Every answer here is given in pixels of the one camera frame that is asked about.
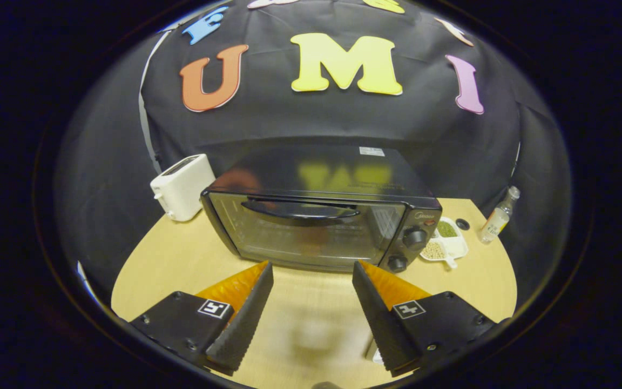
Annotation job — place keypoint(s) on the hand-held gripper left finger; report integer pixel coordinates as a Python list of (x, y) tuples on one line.
[(246, 319)]

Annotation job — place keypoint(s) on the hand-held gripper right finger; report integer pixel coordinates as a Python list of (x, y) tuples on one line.
[(381, 319)]

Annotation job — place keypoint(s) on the black toaster oven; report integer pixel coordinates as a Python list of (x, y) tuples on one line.
[(316, 173)]

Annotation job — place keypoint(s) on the white bread toaster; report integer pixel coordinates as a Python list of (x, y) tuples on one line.
[(184, 189)]

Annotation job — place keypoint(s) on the white rectangular tray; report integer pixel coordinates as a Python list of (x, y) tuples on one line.
[(378, 356)]

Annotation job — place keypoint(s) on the white divided bean dish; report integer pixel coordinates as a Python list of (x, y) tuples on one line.
[(451, 246)]

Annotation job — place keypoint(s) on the black bottle cap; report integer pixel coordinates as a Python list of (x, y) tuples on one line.
[(462, 224)]

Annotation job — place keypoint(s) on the small clear bottle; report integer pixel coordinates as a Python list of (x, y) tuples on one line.
[(495, 221)]

